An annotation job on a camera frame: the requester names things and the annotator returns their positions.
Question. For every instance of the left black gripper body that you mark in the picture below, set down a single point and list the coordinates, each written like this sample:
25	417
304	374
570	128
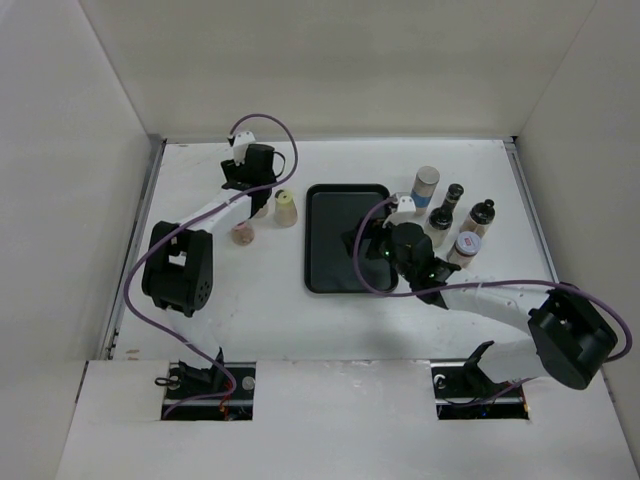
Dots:
232	170

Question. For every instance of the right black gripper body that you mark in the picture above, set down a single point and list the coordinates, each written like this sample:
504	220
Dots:
382	246

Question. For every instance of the yellow cap spice bottle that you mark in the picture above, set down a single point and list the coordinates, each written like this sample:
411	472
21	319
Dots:
285	214

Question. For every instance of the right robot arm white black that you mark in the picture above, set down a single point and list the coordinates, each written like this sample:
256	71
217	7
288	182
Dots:
567	339

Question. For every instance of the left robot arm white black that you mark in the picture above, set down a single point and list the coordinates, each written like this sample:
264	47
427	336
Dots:
178	267

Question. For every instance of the black plastic tray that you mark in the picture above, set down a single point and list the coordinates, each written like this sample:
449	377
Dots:
333	212

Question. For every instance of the black cap spice bottle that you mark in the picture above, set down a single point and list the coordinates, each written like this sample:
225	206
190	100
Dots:
438	225

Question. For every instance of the pink cap spice bottle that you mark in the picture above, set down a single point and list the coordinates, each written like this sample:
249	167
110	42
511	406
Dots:
243	234

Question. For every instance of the silver lid blue label jar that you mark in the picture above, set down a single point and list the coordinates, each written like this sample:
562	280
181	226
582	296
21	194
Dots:
424	186

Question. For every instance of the tall dark pepper grinder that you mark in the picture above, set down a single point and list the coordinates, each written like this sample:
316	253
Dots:
453	195

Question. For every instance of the black knob cap bottle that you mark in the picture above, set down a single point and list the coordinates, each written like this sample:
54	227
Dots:
479	218

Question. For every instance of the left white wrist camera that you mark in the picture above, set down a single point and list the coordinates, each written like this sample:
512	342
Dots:
239	143

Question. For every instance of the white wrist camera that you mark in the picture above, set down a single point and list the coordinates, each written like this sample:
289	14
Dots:
403	212
239	143

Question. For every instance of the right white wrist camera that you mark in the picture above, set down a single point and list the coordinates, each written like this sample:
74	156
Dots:
403	212

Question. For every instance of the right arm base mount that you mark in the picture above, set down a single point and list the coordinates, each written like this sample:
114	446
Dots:
465	393

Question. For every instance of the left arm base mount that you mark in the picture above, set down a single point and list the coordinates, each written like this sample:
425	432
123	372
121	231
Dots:
192	394

